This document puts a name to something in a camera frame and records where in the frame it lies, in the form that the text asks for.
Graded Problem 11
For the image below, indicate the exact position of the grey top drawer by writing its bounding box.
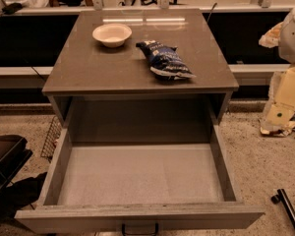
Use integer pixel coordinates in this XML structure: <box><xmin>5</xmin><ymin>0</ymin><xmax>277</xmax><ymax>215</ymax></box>
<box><xmin>16</xmin><ymin>97</ymin><xmax>264</xmax><ymax>236</ymax></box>

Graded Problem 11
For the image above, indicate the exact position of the wire mesh basket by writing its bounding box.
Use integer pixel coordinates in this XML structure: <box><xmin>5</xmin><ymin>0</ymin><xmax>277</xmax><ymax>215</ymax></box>
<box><xmin>40</xmin><ymin>116</ymin><xmax>62</xmax><ymax>161</ymax></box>

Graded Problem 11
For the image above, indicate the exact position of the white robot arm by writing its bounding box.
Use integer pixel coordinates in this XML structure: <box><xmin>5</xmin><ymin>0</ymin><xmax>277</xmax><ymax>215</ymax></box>
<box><xmin>259</xmin><ymin>7</ymin><xmax>295</xmax><ymax>135</ymax></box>

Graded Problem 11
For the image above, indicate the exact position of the black bar tool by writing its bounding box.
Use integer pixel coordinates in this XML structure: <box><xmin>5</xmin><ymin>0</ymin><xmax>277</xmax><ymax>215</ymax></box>
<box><xmin>270</xmin><ymin>189</ymin><xmax>295</xmax><ymax>230</ymax></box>

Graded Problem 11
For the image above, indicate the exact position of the black robot base tray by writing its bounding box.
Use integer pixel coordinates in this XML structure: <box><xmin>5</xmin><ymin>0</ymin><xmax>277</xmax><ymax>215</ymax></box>
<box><xmin>0</xmin><ymin>135</ymin><xmax>32</xmax><ymax>193</ymax></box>

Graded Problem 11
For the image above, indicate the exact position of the crumpled snack wrapper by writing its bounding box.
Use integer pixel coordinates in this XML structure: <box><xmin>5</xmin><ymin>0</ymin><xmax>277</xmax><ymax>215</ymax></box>
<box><xmin>260</xmin><ymin>120</ymin><xmax>295</xmax><ymax>137</ymax></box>

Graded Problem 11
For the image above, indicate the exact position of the blue chip bag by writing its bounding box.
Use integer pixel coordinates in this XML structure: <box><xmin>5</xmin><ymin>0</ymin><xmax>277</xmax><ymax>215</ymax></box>
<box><xmin>136</xmin><ymin>40</ymin><xmax>195</xmax><ymax>81</ymax></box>

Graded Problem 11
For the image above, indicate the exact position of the white paper bowl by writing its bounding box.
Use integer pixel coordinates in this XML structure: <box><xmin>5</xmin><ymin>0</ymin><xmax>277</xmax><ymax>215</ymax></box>
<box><xmin>92</xmin><ymin>24</ymin><xmax>132</xmax><ymax>48</ymax></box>

